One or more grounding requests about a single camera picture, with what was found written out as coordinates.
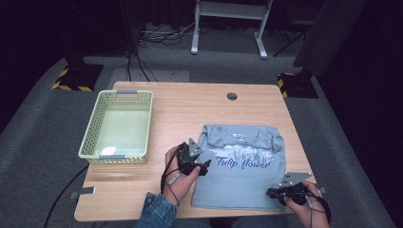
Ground left hand-held gripper cable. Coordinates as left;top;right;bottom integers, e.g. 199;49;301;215
160;142;185;207

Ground white metal table frame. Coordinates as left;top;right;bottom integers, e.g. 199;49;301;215
190;0;274;60

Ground bundle of floor cables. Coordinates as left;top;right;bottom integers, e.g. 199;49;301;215
125;20;199;83

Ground person's right hand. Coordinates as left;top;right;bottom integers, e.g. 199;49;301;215
282;180;332;228

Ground pale green plastic basket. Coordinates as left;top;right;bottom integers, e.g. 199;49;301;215
78;89;154;165

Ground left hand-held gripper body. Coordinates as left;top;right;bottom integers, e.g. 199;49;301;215
176;137;205;177

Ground black floor cable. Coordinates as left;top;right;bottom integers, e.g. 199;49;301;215
42;163;90;228

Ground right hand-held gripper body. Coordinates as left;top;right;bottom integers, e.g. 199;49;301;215
278;171;314;206

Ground person's legs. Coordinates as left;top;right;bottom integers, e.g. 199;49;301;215
173;216;290;228

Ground white label in basket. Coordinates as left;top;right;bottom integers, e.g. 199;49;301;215
100;145;117;157

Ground black tripod stand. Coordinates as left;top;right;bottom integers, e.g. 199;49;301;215
271;12;317;58

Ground person's left hand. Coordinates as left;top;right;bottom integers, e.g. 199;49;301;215
164;145;202;207

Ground right hand-held gripper cable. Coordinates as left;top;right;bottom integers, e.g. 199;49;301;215
297;185;333;228

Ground black yellow striped stand base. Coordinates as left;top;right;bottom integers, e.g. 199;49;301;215
51;63;105;93
277;71;319;100

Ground grey-blue printed t-shirt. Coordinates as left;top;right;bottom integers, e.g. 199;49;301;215
191;123;287;213

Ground hand-held gripper cable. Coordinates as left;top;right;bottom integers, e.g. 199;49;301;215
297;185;333;228
160;142;185;207

